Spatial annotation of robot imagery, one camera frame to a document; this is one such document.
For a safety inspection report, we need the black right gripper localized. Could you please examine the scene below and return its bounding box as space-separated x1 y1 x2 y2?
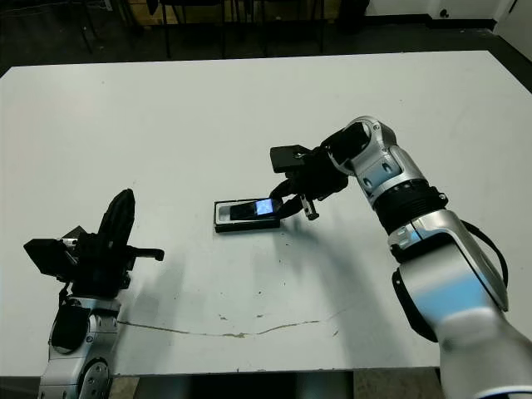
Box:
269 145 348 221

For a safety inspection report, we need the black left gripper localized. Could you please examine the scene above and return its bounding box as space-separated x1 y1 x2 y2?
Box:
70 189 165 298

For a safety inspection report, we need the slim black camera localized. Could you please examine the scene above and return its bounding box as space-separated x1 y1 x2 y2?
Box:
228 198 284 222

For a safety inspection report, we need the black box base white insert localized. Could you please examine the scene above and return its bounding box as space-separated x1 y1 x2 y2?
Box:
214 199 282 236

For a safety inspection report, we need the black waste bin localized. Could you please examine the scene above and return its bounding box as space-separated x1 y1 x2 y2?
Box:
338 0 371 34

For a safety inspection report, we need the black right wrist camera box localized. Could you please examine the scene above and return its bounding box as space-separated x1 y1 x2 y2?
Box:
268 144 311 174

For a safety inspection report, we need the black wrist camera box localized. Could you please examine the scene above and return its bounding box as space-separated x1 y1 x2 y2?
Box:
268 144 311 174
23 237 78 279

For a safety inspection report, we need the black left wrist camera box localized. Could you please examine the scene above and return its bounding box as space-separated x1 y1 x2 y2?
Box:
23 237 78 279

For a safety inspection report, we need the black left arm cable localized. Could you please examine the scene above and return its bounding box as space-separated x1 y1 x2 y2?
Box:
48 283 72 354

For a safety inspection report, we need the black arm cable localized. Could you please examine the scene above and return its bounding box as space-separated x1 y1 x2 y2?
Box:
48 283 72 354
461 219 510 313

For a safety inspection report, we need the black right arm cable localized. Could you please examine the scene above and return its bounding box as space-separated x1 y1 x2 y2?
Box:
461 219 510 313

